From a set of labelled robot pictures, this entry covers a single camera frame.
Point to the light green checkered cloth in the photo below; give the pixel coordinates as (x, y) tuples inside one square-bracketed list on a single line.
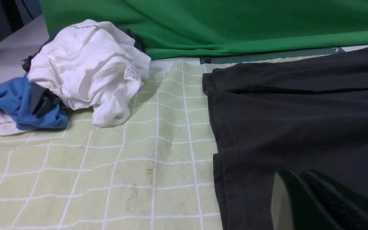
[(153, 172)]

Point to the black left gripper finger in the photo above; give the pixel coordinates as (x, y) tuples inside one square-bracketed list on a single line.
[(311, 200)]

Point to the blue crumpled garment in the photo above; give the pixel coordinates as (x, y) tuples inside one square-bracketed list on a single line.
[(26, 106)]

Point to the dark gray long-sleeved shirt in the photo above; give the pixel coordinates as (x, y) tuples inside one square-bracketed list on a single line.
[(310, 114)]

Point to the green backdrop cloth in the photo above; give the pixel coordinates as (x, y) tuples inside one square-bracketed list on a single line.
[(175, 28)]

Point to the white crumpled garment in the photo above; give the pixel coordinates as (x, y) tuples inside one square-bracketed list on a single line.
[(86, 65)]

